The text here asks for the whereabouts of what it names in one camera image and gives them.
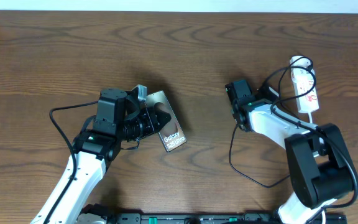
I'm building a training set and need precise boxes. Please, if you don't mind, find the Galaxy smartphone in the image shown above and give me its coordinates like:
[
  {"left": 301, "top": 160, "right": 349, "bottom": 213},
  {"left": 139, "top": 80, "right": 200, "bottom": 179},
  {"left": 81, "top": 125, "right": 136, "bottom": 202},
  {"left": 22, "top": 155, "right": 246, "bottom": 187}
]
[{"left": 146, "top": 90, "right": 186, "bottom": 152}]

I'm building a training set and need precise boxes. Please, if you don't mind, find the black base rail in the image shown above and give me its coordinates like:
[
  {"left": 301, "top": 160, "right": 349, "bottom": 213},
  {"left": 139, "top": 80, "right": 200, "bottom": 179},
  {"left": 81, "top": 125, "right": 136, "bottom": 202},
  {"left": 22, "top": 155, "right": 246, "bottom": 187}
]
[{"left": 79, "top": 212, "right": 347, "bottom": 224}]

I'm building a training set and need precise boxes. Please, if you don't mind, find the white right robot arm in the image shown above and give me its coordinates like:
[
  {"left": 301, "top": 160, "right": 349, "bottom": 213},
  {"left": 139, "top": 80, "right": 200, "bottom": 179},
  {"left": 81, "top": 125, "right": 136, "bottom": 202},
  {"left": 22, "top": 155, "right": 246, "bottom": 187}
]
[{"left": 225, "top": 80, "right": 358, "bottom": 223}]

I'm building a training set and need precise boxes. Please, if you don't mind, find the white power strip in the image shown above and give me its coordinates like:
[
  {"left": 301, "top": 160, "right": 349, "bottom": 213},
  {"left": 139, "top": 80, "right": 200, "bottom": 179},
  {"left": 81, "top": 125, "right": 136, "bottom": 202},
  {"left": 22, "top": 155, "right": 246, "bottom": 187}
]
[{"left": 290, "top": 55, "right": 319, "bottom": 114}]

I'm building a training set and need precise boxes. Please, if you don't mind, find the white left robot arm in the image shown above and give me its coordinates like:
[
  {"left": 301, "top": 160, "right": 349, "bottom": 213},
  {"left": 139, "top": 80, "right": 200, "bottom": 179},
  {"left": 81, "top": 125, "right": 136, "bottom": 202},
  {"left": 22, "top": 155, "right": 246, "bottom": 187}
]
[{"left": 32, "top": 85, "right": 172, "bottom": 223}]

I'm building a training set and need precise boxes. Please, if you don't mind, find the black USB-C charging cable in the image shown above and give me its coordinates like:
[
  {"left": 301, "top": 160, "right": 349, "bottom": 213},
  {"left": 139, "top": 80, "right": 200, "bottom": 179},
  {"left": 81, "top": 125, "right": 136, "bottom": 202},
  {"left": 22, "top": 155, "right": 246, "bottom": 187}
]
[{"left": 228, "top": 56, "right": 314, "bottom": 189}]

